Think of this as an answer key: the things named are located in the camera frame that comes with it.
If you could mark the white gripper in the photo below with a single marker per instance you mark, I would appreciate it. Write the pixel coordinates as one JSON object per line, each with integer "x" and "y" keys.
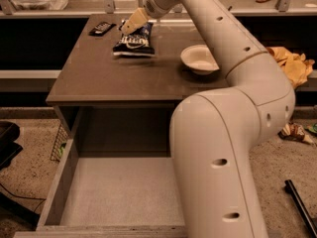
{"x": 155, "y": 4}

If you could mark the open grey top drawer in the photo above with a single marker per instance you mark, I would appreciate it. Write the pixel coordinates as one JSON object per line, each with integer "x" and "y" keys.
{"x": 115, "y": 179}

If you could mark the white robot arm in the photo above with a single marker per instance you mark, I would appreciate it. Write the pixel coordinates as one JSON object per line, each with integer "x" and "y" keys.
{"x": 212, "y": 132}

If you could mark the wire mesh basket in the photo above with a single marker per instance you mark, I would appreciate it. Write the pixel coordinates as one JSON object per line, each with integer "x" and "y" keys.
{"x": 59, "y": 144}

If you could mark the grey cabinet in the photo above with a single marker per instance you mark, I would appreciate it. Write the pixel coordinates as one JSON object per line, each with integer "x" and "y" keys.
{"x": 121, "y": 106}

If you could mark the white paper bowl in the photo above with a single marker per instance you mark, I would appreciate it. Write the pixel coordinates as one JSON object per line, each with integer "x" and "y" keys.
{"x": 199, "y": 60}

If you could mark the blue chip bag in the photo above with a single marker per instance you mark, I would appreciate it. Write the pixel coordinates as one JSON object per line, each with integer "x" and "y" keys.
{"x": 137, "y": 43}

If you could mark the black snack bar wrapper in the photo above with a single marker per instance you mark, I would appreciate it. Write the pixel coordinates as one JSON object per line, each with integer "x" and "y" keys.
{"x": 101, "y": 29}

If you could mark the brown snack bag on floor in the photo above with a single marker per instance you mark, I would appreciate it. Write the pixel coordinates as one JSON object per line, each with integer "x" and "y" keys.
{"x": 295, "y": 132}

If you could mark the green wrapper on floor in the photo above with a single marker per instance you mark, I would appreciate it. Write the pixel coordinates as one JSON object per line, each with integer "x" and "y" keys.
{"x": 312, "y": 128}

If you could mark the black pole on floor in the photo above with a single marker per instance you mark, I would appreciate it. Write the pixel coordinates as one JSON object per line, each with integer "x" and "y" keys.
{"x": 310, "y": 223}

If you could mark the yellow cloth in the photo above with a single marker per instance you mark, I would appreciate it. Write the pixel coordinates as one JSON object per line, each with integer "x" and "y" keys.
{"x": 296, "y": 67}

